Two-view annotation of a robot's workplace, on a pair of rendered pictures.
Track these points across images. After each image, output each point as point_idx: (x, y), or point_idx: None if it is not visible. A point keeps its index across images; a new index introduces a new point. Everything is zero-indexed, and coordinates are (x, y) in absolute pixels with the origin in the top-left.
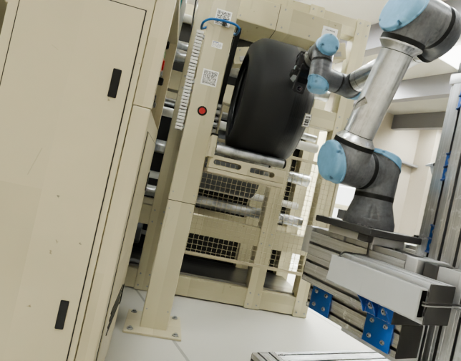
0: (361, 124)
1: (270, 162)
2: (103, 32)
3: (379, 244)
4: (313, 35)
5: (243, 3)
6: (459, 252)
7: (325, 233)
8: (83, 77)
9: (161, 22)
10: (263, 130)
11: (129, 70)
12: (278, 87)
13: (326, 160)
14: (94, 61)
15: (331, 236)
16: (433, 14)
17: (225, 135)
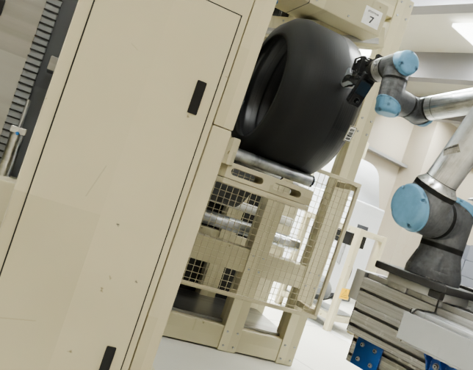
0: (450, 173)
1: (297, 178)
2: (191, 36)
3: (447, 302)
4: (353, 16)
5: None
6: None
7: (380, 281)
8: (162, 86)
9: (255, 31)
10: (298, 139)
11: (214, 84)
12: (324, 90)
13: (404, 206)
14: (177, 70)
15: (390, 285)
16: None
17: (235, 132)
